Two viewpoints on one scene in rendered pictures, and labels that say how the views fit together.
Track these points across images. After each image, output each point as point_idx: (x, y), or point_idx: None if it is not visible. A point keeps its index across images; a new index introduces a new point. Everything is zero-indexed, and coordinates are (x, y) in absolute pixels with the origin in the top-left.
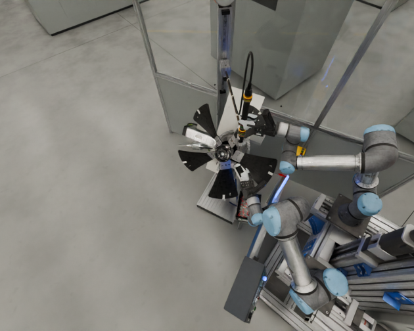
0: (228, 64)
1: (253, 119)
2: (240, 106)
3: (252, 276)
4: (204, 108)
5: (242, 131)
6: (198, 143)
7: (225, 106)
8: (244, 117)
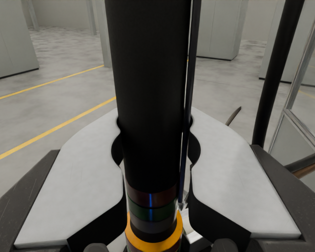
0: None
1: (189, 214)
2: (264, 88)
3: None
4: (230, 117)
5: (130, 227)
6: (184, 199)
7: None
8: (114, 85)
